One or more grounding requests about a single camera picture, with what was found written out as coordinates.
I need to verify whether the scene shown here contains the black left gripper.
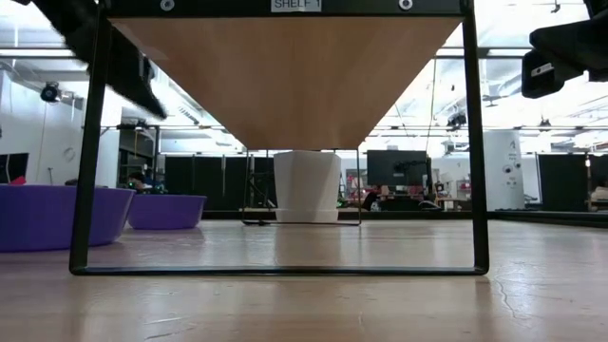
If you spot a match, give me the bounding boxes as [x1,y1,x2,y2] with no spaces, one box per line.
[109,26,169,121]

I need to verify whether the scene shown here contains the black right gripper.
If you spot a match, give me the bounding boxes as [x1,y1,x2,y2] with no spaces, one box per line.
[528,12,608,84]

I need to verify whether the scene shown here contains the purple mini bowl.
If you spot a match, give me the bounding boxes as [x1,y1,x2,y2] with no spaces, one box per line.
[0,183,138,254]
[126,193,208,232]

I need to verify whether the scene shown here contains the person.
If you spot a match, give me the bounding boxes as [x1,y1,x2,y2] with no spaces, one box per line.
[360,185,384,213]
[125,169,168,196]

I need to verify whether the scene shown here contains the black partition panel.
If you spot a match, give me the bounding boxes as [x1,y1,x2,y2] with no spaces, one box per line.
[162,155,276,212]
[537,152,589,213]

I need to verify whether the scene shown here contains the wooden shelf with black legs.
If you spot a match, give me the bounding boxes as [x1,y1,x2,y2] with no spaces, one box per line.
[67,0,491,277]

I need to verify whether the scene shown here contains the white round column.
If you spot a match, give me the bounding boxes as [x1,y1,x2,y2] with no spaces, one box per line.
[483,129,525,212]

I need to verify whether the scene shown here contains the white hexagonal plant pot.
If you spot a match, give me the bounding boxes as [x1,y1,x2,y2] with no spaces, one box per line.
[273,149,343,225]

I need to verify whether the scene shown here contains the white shelf label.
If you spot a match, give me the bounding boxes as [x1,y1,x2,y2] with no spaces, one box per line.
[270,0,323,14]

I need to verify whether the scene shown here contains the black computer monitor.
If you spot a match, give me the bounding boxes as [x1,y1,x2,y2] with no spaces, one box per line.
[366,149,431,188]

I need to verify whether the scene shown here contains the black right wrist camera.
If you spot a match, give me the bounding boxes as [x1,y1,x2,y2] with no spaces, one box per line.
[521,48,568,101]

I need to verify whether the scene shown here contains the black ceiling camera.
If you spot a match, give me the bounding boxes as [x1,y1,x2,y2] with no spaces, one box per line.
[39,81,64,105]

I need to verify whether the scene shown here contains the black aluminium table frame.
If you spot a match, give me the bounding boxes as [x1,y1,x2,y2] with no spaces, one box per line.
[201,209,608,229]

